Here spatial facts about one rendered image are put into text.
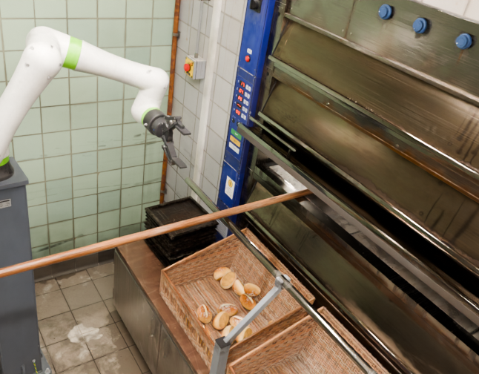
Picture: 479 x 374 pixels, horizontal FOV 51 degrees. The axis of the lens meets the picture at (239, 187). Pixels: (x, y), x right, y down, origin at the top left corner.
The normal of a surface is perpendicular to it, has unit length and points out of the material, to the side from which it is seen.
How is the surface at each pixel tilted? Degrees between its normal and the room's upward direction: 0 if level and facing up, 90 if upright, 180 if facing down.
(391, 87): 70
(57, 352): 0
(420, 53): 90
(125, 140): 90
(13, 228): 90
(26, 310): 90
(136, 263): 0
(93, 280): 0
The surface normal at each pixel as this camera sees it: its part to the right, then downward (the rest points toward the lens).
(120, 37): 0.54, 0.51
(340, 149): -0.73, -0.11
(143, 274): 0.14, -0.84
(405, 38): -0.83, 0.18
